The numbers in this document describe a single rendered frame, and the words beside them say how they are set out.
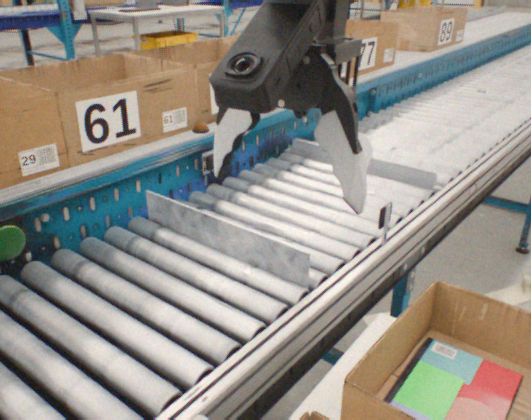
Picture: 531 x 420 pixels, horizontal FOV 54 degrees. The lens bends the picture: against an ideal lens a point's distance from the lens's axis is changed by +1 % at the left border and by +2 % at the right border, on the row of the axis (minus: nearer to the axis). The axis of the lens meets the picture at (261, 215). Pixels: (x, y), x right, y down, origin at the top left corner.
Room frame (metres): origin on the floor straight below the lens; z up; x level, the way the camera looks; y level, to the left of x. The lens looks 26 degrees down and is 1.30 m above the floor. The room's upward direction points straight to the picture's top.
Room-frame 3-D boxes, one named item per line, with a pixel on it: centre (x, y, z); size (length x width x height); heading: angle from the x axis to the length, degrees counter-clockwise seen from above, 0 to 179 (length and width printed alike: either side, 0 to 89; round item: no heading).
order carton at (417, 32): (2.82, -0.82, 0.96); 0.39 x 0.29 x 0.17; 141
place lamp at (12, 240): (0.86, 0.48, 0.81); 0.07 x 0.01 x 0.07; 141
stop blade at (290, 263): (0.97, 0.09, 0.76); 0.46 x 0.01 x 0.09; 51
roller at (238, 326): (0.84, 0.19, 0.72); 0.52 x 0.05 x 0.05; 51
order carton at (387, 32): (2.21, -0.33, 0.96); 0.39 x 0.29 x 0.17; 141
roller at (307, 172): (1.35, -0.22, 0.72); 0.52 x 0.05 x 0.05; 51
